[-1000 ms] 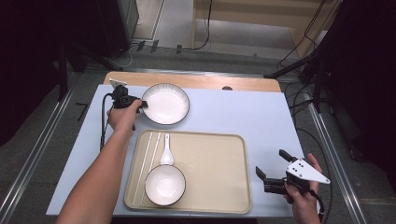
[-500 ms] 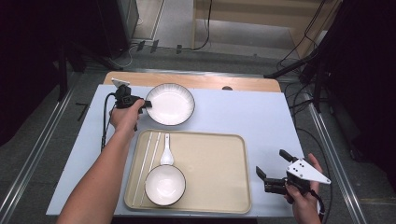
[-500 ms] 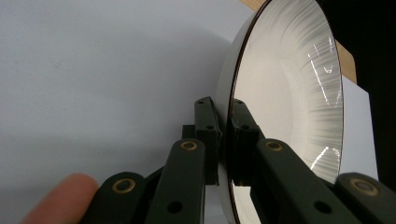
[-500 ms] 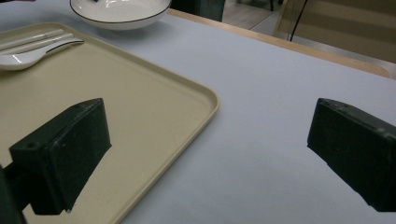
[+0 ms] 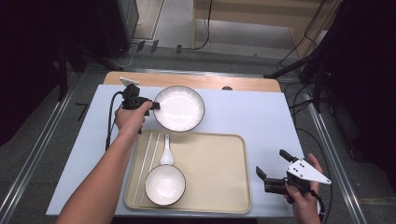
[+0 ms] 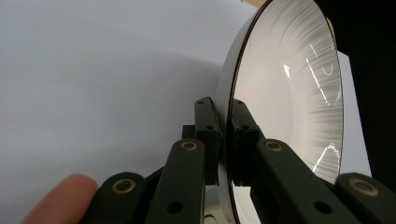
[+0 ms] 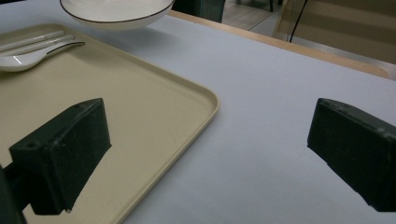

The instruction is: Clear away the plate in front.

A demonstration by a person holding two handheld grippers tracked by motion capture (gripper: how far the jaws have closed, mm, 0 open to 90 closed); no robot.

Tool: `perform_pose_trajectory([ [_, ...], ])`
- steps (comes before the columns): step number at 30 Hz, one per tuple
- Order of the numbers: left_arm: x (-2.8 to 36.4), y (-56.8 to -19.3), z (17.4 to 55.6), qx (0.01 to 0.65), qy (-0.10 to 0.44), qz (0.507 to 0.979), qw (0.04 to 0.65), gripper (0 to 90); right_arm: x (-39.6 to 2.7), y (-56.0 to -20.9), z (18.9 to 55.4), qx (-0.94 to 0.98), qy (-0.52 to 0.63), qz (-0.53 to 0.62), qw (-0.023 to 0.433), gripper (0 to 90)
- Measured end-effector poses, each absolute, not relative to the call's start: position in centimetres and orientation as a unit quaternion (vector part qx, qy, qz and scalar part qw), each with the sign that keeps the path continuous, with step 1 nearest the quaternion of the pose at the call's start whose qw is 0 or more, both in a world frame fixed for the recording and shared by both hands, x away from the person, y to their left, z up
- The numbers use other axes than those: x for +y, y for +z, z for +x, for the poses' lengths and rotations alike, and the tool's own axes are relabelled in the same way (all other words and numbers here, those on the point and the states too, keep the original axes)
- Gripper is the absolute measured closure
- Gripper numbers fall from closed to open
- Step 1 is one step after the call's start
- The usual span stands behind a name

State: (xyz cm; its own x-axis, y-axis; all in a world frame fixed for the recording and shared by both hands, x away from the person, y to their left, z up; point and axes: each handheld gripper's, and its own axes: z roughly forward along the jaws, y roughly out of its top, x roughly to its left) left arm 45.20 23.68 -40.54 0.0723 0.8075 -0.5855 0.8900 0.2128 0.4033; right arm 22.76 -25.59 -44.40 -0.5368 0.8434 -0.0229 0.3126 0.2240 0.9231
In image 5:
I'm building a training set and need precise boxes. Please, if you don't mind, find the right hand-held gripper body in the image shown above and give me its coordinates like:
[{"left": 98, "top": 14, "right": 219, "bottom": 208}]
[{"left": 263, "top": 158, "right": 332, "bottom": 198}]

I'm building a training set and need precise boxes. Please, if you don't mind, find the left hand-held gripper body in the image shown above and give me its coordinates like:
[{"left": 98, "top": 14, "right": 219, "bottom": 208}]
[{"left": 120, "top": 77, "right": 154, "bottom": 117}]

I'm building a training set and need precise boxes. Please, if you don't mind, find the white plate with black rim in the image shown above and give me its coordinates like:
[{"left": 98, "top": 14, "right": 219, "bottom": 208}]
[{"left": 152, "top": 85, "right": 206, "bottom": 133}]

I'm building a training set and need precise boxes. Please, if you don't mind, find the beige plastic tray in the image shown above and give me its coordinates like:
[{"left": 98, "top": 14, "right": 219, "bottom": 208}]
[{"left": 123, "top": 130, "right": 252, "bottom": 215}]

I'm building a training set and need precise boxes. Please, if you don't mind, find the white chopstick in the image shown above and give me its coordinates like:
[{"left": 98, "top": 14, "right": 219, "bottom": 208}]
[
  {"left": 139, "top": 132, "right": 163, "bottom": 200},
  {"left": 132, "top": 132, "right": 154, "bottom": 207}
]

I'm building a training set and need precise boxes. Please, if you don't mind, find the white ceramic spoon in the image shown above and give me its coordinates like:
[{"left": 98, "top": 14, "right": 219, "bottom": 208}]
[{"left": 160, "top": 133, "right": 176, "bottom": 166}]

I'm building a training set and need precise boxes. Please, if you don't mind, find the white bowl with black rim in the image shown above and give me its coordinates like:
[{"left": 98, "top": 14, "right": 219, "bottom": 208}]
[{"left": 144, "top": 164, "right": 187, "bottom": 207}]

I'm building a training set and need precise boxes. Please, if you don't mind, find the person's left hand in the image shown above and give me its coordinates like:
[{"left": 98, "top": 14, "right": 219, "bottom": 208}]
[{"left": 114, "top": 101, "right": 153, "bottom": 136}]

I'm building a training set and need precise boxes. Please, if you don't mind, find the person's right hand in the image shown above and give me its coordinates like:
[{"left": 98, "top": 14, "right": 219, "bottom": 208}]
[{"left": 284, "top": 152, "right": 325, "bottom": 224}]

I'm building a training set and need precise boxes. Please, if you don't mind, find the dark cabinet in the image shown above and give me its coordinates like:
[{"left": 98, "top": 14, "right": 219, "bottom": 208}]
[{"left": 96, "top": 0, "right": 140, "bottom": 59}]

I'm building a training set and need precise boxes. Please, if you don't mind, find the black stand leg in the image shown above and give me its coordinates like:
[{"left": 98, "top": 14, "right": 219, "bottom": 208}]
[{"left": 263, "top": 49, "right": 321, "bottom": 79}]

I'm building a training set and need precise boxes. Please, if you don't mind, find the light wooden shelf unit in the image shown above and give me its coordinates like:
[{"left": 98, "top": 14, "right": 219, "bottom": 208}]
[{"left": 191, "top": 0, "right": 344, "bottom": 60}]

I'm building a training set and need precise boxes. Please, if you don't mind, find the metal floor rail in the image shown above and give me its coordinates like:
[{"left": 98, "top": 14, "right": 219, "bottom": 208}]
[
  {"left": 306, "top": 92, "right": 368, "bottom": 224},
  {"left": 0, "top": 74, "right": 78, "bottom": 224}
]

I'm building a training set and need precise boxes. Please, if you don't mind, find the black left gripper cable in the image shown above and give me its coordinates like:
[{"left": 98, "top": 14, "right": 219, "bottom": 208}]
[{"left": 105, "top": 91, "right": 125, "bottom": 152}]

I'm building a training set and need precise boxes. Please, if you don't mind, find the black right gripper strap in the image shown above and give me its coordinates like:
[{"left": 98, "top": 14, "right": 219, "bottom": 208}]
[{"left": 309, "top": 189, "right": 326, "bottom": 224}]

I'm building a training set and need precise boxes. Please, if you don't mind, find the small black angled bracket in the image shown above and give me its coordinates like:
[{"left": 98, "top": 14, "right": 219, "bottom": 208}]
[{"left": 75, "top": 102, "right": 91, "bottom": 122}]

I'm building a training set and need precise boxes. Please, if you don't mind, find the black hanging cable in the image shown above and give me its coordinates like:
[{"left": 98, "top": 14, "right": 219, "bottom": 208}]
[{"left": 180, "top": 0, "right": 213, "bottom": 52}]

